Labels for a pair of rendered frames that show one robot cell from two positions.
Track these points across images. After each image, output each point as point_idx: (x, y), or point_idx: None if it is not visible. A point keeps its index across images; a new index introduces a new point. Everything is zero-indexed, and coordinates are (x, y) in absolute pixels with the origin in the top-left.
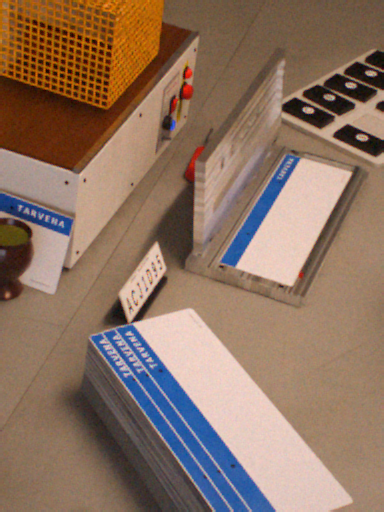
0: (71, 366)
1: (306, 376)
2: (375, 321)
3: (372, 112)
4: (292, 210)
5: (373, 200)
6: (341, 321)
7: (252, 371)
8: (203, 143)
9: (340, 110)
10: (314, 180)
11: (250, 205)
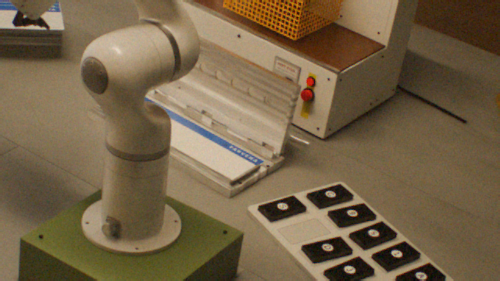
0: (76, 37)
1: (25, 97)
2: (60, 138)
3: (332, 236)
4: (187, 138)
5: (201, 191)
6: (67, 126)
7: (40, 82)
8: (296, 142)
9: (329, 211)
10: (223, 161)
11: (198, 122)
